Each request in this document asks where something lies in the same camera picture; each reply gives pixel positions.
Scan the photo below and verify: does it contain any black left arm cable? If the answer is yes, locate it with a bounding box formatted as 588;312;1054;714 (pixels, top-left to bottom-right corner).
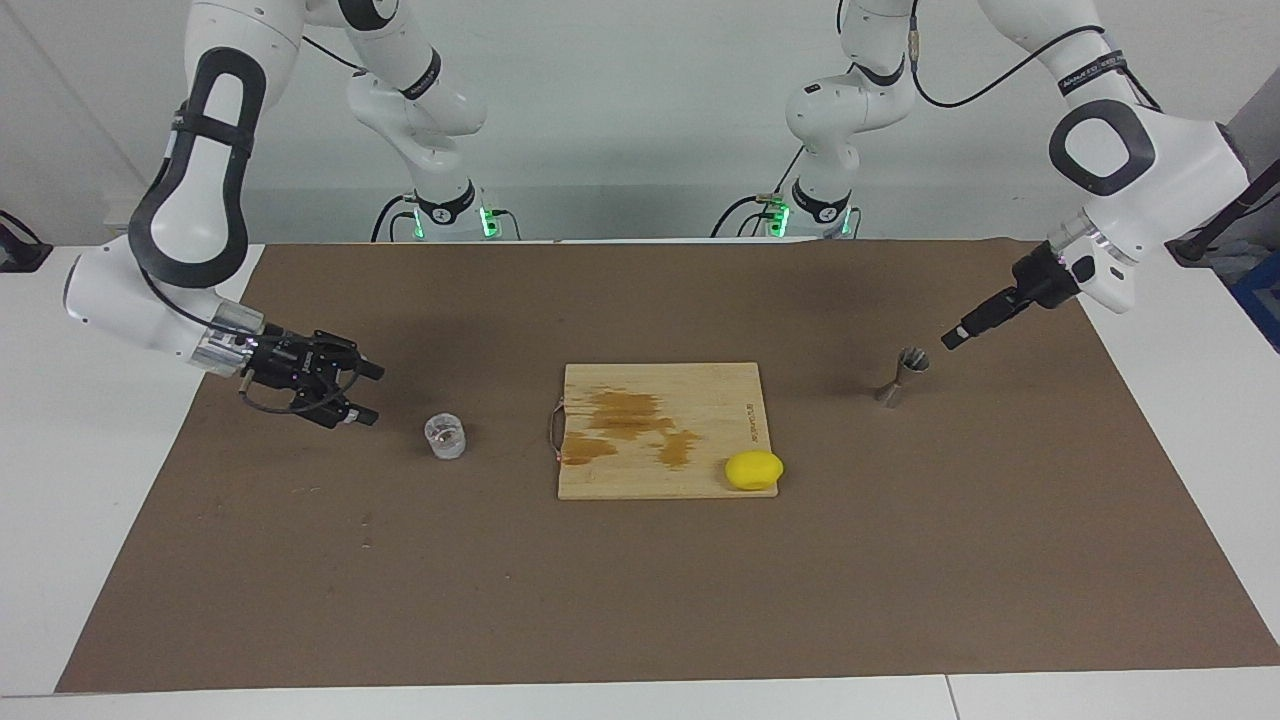
908;0;1161;111

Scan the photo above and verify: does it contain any clear glass cup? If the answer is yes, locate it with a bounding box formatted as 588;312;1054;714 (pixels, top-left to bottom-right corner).
424;412;469;461

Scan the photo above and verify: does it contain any steel jigger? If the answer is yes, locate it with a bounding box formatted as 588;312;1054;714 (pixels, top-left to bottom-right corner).
874;346;931;407

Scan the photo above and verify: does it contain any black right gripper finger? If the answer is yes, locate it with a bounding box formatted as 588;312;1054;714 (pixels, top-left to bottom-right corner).
290;385;380;430
310;330;385;382

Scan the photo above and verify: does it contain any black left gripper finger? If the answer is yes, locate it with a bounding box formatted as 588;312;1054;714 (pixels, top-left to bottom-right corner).
940;287;1023;351

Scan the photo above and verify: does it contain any blue box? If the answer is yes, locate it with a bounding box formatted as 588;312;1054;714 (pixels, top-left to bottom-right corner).
1232;250;1280;351

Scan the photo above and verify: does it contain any black base cable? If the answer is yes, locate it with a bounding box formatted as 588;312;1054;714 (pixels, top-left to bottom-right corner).
711;194;777;239
371;194;416;242

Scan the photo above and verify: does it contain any black stand pole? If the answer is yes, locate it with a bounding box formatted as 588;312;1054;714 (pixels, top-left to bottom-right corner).
1170;160;1280;267

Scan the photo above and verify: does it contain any black clamp mount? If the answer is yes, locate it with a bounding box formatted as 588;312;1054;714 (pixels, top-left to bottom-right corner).
0;210;53;273

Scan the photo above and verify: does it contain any wooden cutting board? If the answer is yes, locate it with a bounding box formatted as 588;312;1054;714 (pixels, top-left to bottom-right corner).
547;362;780;501

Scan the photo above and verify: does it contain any yellow lemon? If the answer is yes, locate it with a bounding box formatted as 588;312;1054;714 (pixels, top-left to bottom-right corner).
724;450;786;492

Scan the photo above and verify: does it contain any brown table mat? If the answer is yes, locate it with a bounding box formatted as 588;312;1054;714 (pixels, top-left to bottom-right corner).
55;238;1280;694

